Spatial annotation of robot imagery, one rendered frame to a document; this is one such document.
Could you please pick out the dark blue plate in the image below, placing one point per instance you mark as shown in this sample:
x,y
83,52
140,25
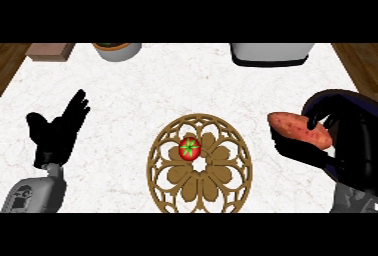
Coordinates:
x,y
340,95

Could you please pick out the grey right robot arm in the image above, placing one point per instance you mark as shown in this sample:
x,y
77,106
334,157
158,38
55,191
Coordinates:
x,y
351,200

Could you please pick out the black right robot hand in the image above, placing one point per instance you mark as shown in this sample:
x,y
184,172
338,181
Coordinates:
x,y
344,146

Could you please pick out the grey plant pot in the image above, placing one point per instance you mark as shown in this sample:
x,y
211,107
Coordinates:
x,y
117,50

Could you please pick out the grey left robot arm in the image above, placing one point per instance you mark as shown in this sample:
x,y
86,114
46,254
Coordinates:
x,y
35,193

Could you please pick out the brown openwork round placemat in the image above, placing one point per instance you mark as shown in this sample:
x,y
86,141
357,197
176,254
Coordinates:
x,y
199,165

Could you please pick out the red tomato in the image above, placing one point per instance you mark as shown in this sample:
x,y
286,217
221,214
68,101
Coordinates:
x,y
189,149

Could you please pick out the reddish-brown sweet potato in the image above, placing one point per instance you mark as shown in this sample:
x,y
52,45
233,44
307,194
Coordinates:
x,y
295,128

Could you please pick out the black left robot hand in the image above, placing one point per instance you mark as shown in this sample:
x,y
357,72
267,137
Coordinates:
x,y
55,133

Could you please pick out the white appliance with black base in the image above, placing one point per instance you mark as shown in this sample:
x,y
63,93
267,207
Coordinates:
x,y
270,54

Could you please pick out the brown wooden block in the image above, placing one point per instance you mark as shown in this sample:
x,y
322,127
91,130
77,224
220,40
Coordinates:
x,y
49,52

